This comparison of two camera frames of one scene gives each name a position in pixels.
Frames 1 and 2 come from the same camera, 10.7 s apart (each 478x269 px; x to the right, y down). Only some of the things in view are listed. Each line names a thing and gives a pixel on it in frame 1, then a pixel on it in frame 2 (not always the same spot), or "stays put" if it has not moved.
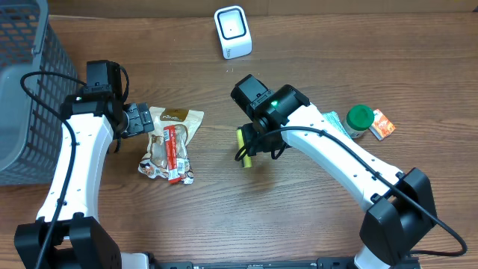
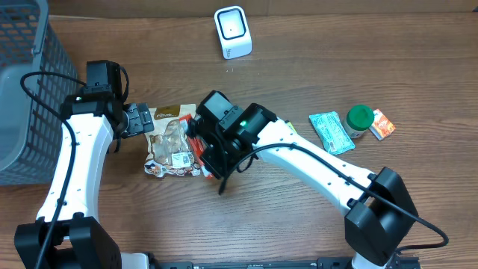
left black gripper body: x=139 y=119 stays put
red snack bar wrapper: x=170 y=141 to x=196 y=154
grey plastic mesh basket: x=30 y=135 stays put
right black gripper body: x=258 y=146 to x=220 y=162
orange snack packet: x=381 y=128 stays put
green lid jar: x=358 y=119 stays put
